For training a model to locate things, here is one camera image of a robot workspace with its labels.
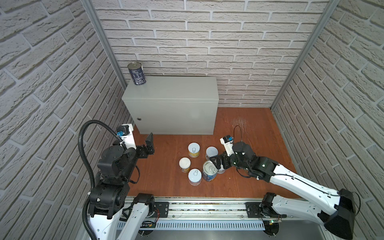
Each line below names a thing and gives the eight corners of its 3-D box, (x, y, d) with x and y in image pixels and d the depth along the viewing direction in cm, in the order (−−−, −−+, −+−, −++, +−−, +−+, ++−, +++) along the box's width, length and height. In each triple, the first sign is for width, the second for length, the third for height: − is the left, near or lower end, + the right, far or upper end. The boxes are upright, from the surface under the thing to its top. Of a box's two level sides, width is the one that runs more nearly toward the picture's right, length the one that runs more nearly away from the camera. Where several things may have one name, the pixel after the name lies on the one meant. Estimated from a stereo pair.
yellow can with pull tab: (188, 157, 93) (187, 153, 89) (188, 146, 99) (188, 142, 94) (200, 157, 94) (200, 153, 89) (199, 146, 99) (200, 142, 94)
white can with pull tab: (187, 185, 84) (187, 182, 78) (188, 172, 88) (188, 168, 83) (201, 185, 84) (201, 182, 78) (201, 172, 88) (201, 168, 83)
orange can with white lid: (179, 173, 87) (178, 168, 82) (180, 161, 92) (179, 156, 87) (190, 173, 87) (190, 168, 82) (190, 161, 92) (190, 156, 87)
